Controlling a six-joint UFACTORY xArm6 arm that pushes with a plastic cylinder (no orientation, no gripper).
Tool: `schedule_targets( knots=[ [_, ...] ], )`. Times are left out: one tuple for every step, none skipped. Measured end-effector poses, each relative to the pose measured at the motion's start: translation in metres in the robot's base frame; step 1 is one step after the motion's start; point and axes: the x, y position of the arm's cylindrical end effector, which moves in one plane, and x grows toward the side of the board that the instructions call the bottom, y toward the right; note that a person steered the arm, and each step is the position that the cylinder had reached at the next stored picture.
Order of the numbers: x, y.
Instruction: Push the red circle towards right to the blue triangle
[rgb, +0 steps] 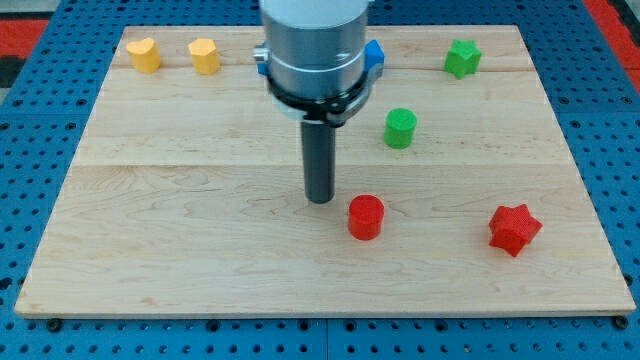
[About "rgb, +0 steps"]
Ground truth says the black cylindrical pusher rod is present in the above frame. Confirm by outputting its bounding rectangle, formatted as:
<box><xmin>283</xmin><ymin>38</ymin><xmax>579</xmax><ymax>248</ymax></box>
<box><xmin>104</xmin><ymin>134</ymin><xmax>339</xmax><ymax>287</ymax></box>
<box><xmin>300</xmin><ymin>123</ymin><xmax>336</xmax><ymax>204</ymax></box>

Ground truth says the red cylinder block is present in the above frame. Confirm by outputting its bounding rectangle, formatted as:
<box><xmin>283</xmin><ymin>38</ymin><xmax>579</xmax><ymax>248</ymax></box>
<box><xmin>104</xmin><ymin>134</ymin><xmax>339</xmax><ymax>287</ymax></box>
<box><xmin>348</xmin><ymin>194</ymin><xmax>385</xmax><ymax>241</ymax></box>

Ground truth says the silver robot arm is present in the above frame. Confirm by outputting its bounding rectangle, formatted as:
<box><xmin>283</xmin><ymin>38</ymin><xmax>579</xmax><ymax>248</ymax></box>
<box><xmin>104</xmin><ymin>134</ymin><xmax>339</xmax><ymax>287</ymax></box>
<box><xmin>254</xmin><ymin>0</ymin><xmax>383</xmax><ymax>204</ymax></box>

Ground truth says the blue block behind arm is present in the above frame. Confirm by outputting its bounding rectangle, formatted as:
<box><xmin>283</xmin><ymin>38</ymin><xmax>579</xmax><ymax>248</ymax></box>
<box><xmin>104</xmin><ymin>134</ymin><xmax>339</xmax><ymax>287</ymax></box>
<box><xmin>256</xmin><ymin>60</ymin><xmax>268</xmax><ymax>76</ymax></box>

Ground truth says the blue triangle block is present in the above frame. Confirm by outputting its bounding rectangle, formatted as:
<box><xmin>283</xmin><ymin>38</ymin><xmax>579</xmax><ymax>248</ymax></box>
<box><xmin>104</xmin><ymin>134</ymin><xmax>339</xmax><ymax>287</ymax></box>
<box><xmin>364</xmin><ymin>40</ymin><xmax>385</xmax><ymax>77</ymax></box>

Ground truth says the green cylinder block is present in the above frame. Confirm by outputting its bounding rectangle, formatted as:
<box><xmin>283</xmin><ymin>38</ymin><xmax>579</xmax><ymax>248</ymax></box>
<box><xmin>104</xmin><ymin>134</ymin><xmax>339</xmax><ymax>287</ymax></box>
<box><xmin>383</xmin><ymin>108</ymin><xmax>417</xmax><ymax>149</ymax></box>

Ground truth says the yellow pentagon block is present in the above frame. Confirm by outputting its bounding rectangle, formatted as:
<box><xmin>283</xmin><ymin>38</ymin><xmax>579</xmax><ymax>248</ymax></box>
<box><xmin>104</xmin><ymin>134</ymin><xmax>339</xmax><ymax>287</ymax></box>
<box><xmin>188</xmin><ymin>38</ymin><xmax>221</xmax><ymax>75</ymax></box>

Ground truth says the wooden board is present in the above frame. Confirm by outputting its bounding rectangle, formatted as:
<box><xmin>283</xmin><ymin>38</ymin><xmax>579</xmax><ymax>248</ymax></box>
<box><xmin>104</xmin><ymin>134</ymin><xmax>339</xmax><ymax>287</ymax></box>
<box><xmin>15</xmin><ymin>25</ymin><xmax>636</xmax><ymax>319</ymax></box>

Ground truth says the green star block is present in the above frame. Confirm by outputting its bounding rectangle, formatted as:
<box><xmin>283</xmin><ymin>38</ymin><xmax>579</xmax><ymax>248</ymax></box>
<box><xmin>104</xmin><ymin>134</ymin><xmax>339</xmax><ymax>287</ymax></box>
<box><xmin>443</xmin><ymin>39</ymin><xmax>482</xmax><ymax>79</ymax></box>

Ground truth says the yellow heart block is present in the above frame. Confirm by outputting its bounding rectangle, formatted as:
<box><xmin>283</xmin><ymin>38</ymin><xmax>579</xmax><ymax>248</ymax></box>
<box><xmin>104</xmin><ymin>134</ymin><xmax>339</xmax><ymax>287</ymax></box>
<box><xmin>126</xmin><ymin>37</ymin><xmax>161</xmax><ymax>74</ymax></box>

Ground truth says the red star block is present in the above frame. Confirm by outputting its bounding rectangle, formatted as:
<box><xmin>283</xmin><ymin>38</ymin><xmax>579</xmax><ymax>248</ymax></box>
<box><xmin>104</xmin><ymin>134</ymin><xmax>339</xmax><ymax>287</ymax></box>
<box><xmin>489</xmin><ymin>204</ymin><xmax>543</xmax><ymax>257</ymax></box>

